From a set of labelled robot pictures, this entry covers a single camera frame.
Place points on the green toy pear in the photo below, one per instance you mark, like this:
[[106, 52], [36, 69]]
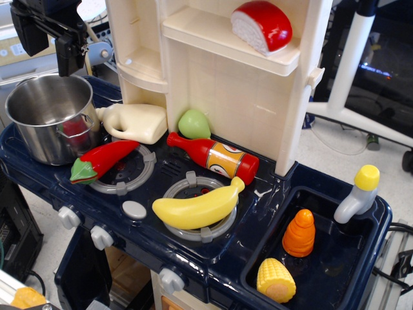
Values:
[[193, 124]]

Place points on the stainless steel pot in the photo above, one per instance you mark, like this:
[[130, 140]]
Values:
[[55, 117]]

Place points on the grey stove burner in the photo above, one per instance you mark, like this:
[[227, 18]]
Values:
[[192, 187], [127, 174]]

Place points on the white stand frame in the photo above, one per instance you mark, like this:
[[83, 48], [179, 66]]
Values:
[[334, 109]]

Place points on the left grey stove knob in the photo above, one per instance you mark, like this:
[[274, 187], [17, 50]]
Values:
[[68, 218]]

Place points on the cream toy kitchen shelf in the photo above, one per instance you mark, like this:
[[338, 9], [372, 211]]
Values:
[[183, 55]]

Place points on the yellow sponge piece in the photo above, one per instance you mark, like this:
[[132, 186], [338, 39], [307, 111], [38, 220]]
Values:
[[27, 297]]

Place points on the red toy chili pepper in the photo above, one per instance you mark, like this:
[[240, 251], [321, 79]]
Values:
[[98, 161]]

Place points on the red toy cheese wedge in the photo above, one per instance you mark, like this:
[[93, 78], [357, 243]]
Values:
[[263, 25]]

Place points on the right grey stove burner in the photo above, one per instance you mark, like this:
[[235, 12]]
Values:
[[192, 187]]

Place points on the grey yellow toy faucet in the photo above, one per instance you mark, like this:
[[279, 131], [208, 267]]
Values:
[[362, 195]]

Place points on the grey appliance with panel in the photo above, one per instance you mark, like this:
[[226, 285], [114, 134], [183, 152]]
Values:
[[17, 65]]

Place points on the cream toy milk jug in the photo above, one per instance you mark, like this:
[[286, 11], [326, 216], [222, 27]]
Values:
[[144, 123]]

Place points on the yellow toy corn cob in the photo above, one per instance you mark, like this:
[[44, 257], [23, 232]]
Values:
[[275, 281]]

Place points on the grey stove knob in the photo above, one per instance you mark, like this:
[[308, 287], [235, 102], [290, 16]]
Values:
[[101, 238], [68, 218], [170, 281]]

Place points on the navy toy kitchen counter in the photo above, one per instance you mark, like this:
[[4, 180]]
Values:
[[223, 272]]

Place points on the grey oval stove button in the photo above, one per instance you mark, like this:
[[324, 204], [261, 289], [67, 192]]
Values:
[[134, 210]]

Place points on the middle grey stove knob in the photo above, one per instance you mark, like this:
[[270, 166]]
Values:
[[101, 238]]

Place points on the left grey stove burner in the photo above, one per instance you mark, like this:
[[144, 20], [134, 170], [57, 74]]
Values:
[[127, 174]]

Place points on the black computer case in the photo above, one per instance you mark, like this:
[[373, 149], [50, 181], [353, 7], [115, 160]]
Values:
[[21, 239]]

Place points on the yellow toy banana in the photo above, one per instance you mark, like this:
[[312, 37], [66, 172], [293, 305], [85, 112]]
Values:
[[200, 211]]

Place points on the right grey stove knob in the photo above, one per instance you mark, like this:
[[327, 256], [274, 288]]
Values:
[[170, 281]]

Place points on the red toy ketchup bottle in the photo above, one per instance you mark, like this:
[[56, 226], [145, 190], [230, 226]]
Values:
[[217, 157]]

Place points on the orange toy carrot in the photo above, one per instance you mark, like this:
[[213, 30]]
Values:
[[299, 237]]

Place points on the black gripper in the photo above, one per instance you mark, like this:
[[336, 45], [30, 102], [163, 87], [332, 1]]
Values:
[[33, 20]]

